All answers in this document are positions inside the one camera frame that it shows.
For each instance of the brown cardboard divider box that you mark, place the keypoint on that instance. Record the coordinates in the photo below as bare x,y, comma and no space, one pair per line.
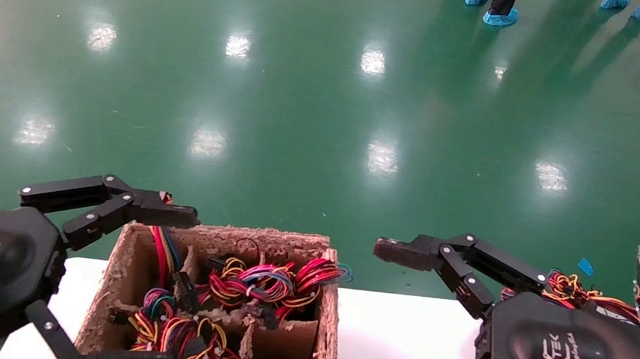
329,352

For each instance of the blue tape scrap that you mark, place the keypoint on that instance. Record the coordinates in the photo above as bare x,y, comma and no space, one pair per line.
586,266

